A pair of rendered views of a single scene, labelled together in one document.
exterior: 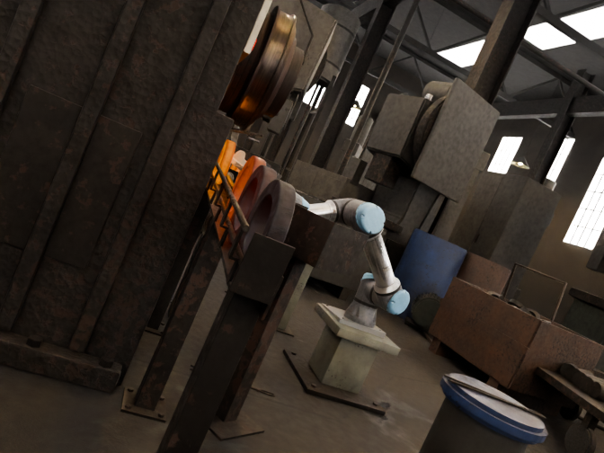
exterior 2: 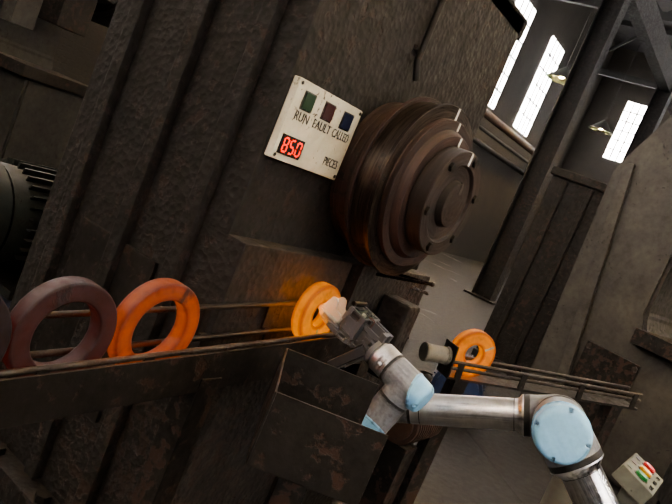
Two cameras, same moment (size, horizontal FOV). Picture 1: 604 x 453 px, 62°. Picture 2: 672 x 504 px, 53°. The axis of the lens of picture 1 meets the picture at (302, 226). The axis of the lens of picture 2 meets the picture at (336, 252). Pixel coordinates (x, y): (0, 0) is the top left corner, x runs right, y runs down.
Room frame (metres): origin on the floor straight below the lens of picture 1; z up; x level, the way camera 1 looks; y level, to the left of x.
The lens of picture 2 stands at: (0.70, -0.91, 1.11)
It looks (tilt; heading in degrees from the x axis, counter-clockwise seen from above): 7 degrees down; 50
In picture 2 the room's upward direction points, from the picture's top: 23 degrees clockwise
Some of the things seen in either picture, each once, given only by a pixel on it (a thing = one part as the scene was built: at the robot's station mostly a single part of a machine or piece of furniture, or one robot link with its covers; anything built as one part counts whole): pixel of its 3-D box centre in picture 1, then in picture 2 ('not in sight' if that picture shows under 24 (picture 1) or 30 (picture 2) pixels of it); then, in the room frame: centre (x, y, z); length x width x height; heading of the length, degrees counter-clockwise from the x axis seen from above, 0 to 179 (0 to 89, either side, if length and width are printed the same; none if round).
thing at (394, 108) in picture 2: (240, 60); (388, 178); (1.93, 0.47, 1.11); 0.47 x 0.10 x 0.47; 18
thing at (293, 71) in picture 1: (282, 82); (445, 202); (1.99, 0.30, 1.11); 0.28 x 0.06 x 0.28; 18
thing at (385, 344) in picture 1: (355, 328); not in sight; (2.32, -0.42, 0.28); 0.32 x 0.32 x 0.04; 20
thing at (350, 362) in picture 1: (341, 357); not in sight; (2.32, -0.42, 0.13); 0.40 x 0.40 x 0.26; 20
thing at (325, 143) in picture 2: (252, 31); (316, 131); (1.60, 0.39, 1.15); 0.26 x 0.02 x 0.18; 18
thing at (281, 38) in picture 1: (260, 70); (413, 189); (1.96, 0.39, 1.11); 0.47 x 0.06 x 0.47; 18
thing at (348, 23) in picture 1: (298, 111); not in sight; (10.99, 1.06, 2.25); 0.92 x 0.92 x 4.50
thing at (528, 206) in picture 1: (487, 252); not in sight; (6.62, -2.35, 1.00); 0.80 x 0.63 x 2.00; 23
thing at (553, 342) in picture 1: (507, 343); not in sight; (3.88, -1.81, 0.33); 0.93 x 0.73 x 0.66; 25
